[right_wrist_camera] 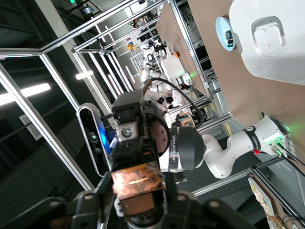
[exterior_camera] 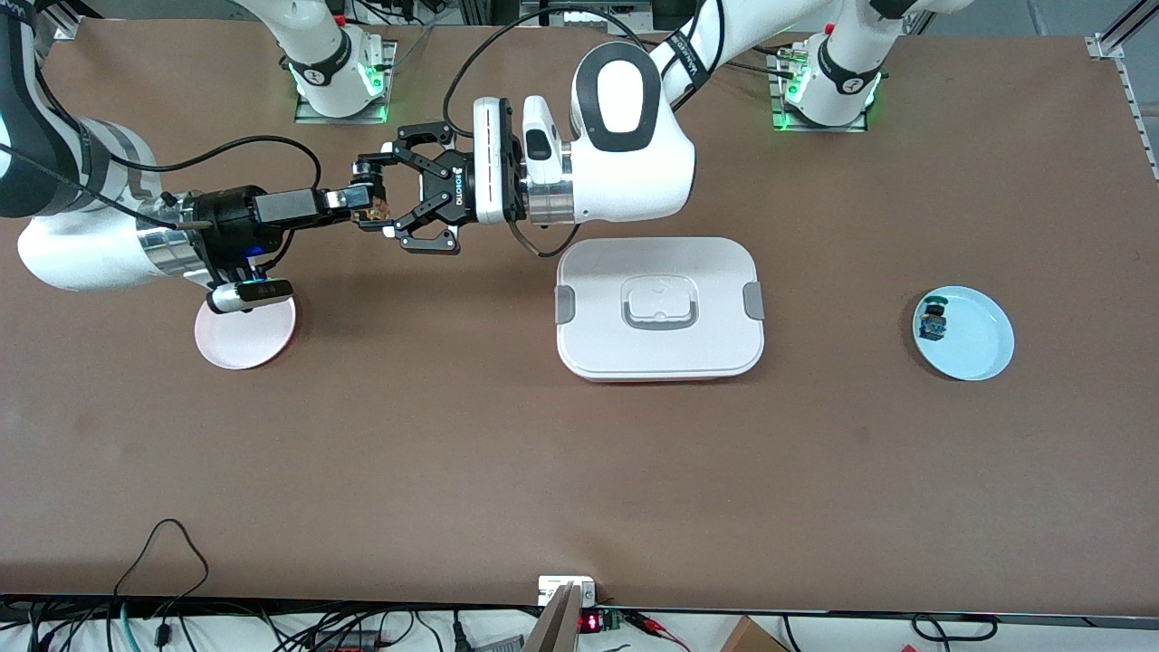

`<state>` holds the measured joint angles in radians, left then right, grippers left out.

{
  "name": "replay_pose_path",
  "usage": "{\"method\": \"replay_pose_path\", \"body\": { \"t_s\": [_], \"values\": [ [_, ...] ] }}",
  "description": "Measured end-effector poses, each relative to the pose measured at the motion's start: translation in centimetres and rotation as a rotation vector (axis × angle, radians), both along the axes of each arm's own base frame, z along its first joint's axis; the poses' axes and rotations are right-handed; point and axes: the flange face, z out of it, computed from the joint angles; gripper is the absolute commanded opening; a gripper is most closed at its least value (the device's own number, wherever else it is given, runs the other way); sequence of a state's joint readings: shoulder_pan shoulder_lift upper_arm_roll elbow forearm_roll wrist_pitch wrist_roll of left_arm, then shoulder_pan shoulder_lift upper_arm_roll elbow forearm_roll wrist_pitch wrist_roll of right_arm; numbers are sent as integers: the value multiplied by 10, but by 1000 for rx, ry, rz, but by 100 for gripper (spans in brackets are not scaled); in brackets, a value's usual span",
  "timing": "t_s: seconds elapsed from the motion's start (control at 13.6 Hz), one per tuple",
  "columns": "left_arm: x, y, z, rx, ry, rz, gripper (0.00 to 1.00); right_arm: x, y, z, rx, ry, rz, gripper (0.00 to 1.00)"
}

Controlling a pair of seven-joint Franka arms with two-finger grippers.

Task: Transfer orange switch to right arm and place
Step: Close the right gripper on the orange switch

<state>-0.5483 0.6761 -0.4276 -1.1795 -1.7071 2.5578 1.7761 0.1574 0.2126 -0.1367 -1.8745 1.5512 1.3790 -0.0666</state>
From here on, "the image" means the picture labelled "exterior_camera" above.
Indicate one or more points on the grey metal bar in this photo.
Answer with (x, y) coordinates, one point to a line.
(552, 634)

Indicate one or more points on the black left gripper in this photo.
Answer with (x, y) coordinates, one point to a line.
(453, 188)

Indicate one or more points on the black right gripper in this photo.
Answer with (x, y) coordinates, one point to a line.
(228, 214)

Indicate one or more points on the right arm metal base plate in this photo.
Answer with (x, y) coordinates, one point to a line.
(344, 119)

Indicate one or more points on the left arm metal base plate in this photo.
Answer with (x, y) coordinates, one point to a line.
(847, 129)

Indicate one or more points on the white lunch box grey clips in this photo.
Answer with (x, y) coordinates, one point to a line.
(616, 272)

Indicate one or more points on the green terminal block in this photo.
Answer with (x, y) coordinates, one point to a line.
(610, 621)

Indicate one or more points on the red clip leads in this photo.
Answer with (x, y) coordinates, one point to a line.
(647, 623)

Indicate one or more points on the red digit display module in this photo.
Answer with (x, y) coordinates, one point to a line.
(589, 623)

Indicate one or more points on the light blue plate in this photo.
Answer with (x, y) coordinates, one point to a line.
(978, 335)

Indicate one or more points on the brown cardboard box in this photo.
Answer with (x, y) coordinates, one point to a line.
(751, 638)

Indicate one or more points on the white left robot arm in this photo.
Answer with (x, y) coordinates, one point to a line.
(634, 172)

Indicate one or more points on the small white box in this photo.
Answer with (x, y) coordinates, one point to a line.
(552, 589)

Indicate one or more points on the aluminium frame rail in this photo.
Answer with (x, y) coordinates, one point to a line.
(68, 23)
(1132, 91)

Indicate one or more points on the white power strip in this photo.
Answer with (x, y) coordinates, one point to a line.
(598, 17)

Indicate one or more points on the pale pink plate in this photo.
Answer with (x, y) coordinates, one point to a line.
(244, 342)

